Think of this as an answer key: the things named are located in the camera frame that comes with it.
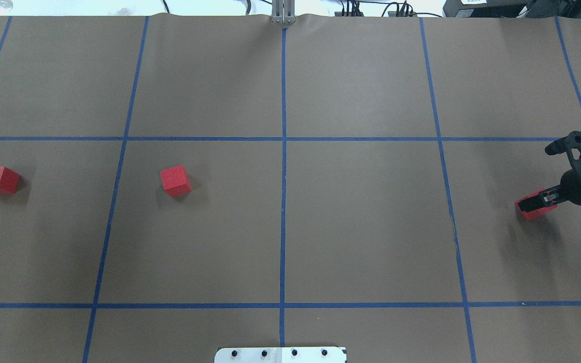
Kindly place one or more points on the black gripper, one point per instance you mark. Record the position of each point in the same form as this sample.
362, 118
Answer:
575, 187

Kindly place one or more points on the black box with label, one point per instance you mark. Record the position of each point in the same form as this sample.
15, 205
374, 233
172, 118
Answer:
483, 9

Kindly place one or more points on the brown paper mat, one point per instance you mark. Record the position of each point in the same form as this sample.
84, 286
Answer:
353, 184

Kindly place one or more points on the aluminium frame post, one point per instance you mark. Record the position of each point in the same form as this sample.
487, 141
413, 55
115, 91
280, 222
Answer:
283, 11

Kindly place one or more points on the white pedestal column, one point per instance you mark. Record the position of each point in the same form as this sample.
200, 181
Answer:
282, 354

